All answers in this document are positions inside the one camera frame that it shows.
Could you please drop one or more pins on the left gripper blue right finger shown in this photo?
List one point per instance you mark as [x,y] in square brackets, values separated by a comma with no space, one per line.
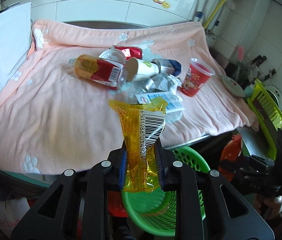
[161,164]

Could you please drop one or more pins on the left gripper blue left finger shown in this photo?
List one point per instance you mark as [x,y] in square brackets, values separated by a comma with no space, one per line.
[122,169]

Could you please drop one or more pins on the yellow snack wrapper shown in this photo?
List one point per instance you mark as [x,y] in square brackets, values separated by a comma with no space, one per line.
[142,125]

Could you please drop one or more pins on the orange snack packet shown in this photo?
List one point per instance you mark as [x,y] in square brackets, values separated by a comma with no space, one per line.
[229,156]

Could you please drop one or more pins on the white blue milk carton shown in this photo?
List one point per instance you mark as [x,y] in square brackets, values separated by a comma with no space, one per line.
[174,104]

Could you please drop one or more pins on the blue beverage can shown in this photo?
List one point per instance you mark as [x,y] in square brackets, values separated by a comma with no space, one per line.
[168,66]

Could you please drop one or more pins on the red plastic cup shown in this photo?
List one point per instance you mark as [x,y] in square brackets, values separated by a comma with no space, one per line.
[198,74]

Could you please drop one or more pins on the white paper cup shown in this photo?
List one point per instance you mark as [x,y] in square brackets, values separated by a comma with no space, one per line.
[139,69]

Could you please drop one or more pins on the orange tea plastic bottle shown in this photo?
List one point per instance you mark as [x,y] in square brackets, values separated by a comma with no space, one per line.
[103,71]

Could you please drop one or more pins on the crushed red cola can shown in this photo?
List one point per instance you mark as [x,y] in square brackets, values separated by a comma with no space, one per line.
[130,51]

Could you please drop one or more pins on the white plastic lid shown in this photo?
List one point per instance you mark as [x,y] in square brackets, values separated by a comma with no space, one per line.
[114,55]

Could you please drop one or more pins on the person right hand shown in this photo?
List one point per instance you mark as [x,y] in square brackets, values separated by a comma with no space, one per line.
[274,207]

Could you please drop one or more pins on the red stool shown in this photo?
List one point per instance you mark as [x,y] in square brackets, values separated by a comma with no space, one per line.
[115,205]

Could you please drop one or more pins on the green mesh waste basket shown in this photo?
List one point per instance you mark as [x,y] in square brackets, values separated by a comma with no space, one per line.
[155,212]

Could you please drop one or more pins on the green dish rack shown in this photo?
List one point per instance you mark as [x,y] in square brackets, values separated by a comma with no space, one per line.
[269,116]

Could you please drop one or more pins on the pink towel cloth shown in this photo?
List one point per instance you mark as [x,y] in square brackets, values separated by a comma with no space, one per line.
[51,120]

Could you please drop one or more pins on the white ceramic bowl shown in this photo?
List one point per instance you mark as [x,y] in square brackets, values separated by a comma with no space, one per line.
[233,87]

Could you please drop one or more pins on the yellow gas pipe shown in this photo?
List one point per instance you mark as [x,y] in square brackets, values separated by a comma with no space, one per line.
[213,13]

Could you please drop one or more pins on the white microwave oven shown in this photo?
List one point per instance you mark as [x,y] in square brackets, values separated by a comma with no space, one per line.
[15,39]

